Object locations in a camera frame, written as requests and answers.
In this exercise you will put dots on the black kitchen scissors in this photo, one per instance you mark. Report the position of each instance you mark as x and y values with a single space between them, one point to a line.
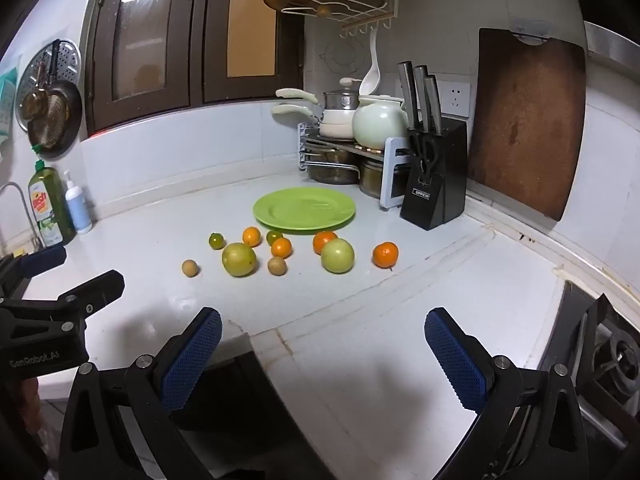
424 155

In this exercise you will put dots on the cream saucepan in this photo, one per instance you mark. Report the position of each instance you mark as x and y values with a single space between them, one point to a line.
295 94
335 131

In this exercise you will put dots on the white pump bottle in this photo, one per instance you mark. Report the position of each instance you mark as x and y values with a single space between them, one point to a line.
79 207

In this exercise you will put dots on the white ceramic pot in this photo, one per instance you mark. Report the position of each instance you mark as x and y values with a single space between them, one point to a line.
377 122

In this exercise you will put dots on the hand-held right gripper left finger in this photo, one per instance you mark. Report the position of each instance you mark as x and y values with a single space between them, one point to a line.
192 360

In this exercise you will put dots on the beaded wooden trivet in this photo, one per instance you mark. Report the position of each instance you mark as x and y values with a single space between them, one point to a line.
369 148

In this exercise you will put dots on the steel range hood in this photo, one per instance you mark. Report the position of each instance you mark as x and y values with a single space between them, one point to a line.
612 45

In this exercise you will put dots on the grey corner pot rack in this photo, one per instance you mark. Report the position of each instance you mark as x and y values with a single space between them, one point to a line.
392 175

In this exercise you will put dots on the large green guava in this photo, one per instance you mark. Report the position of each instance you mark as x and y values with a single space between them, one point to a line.
239 259
338 256

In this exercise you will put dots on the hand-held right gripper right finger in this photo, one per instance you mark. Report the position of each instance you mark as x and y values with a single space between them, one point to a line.
455 365

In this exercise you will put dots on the perforated steel steamer plate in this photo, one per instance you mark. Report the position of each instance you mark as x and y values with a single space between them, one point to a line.
67 60

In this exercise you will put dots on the small green tangerine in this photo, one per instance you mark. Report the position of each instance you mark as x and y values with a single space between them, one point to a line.
274 237
216 241

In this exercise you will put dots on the black frying pan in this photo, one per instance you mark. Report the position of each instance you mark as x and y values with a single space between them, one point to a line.
52 125

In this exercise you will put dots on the black gas stove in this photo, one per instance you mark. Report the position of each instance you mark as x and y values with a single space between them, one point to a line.
607 350

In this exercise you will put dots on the white ladle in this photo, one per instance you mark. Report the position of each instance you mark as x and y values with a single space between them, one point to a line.
371 82

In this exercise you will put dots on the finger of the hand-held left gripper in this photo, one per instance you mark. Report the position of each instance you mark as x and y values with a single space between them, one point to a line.
95 287
45 260

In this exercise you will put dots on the brown wooden window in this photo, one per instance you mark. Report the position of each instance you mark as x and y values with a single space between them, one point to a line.
195 35

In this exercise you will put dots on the orange tangerine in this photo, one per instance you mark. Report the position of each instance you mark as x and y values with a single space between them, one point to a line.
251 236
281 248
385 254
323 240

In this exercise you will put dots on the small brown longan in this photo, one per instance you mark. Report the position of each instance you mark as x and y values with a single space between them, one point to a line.
277 266
190 268

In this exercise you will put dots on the green dish soap bottle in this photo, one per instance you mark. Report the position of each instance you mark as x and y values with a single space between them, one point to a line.
47 205

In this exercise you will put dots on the steel stock pot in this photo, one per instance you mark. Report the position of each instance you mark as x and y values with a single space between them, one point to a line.
372 180

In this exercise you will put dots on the black knife block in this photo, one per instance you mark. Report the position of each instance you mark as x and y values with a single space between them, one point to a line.
442 175

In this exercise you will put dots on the green plate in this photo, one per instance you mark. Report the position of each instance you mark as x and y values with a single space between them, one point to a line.
305 210

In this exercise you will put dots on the white wall socket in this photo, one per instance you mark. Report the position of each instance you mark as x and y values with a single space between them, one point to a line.
456 99

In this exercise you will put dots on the brown wooden cutting board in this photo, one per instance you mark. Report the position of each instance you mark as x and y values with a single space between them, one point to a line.
525 120

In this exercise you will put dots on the small brass pan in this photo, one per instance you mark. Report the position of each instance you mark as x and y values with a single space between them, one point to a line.
32 102

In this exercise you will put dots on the steel pot with lid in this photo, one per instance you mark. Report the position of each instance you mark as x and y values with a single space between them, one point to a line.
340 100

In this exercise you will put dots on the steel faucet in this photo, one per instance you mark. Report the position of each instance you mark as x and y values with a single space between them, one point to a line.
22 200

